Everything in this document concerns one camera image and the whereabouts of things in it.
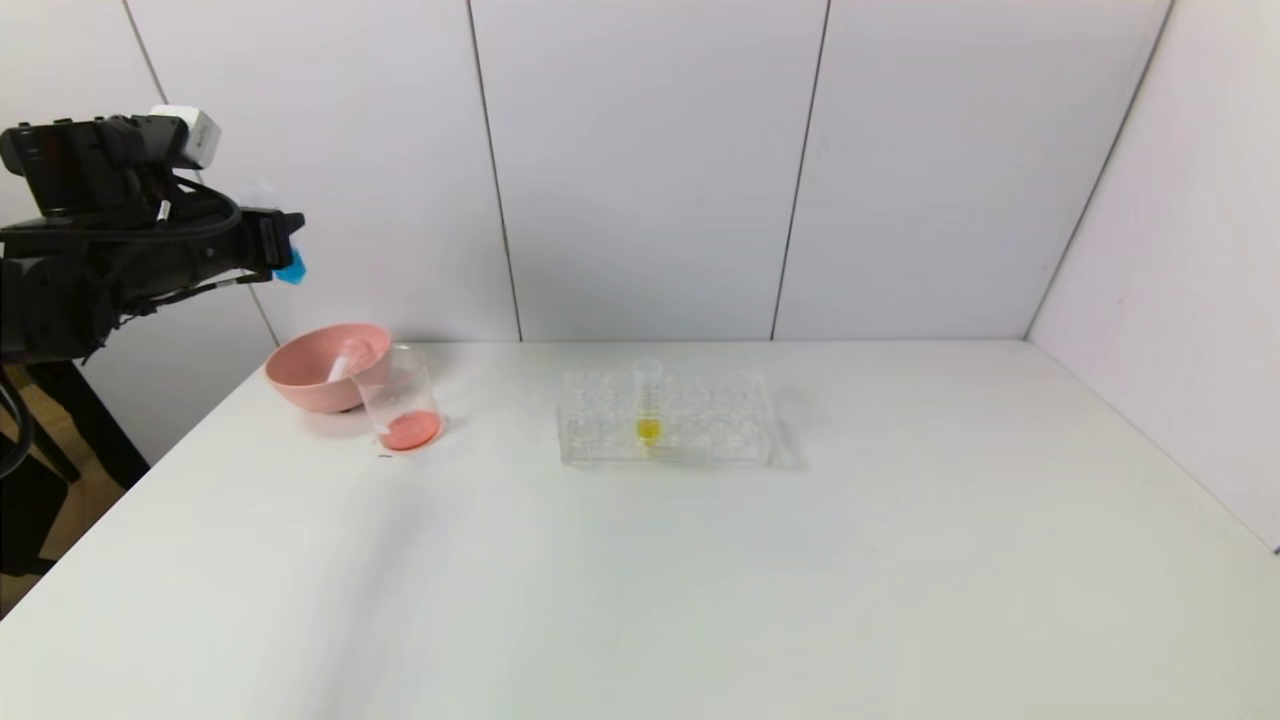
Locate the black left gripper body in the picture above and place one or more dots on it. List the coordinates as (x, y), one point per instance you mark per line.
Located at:
(272, 240)

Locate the test tube with yellow pigment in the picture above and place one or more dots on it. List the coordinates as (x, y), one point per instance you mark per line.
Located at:
(648, 430)

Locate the pink plastic bowl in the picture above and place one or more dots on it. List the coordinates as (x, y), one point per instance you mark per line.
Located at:
(310, 385)

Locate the clear acrylic test tube rack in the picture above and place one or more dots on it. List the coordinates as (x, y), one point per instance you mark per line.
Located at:
(600, 440)

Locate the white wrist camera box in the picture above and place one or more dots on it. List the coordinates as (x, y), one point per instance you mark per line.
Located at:
(195, 135)

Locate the clear glass beaker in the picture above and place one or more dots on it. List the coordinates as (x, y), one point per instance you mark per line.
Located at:
(410, 430)

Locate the test tube with blue pigment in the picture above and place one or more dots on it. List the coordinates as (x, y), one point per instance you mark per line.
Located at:
(292, 268)

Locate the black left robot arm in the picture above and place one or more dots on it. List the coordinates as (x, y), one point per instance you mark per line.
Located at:
(70, 165)

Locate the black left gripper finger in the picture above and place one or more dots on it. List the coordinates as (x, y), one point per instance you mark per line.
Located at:
(294, 228)

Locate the test tube with red pigment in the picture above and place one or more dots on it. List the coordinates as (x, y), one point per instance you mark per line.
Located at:
(348, 360)

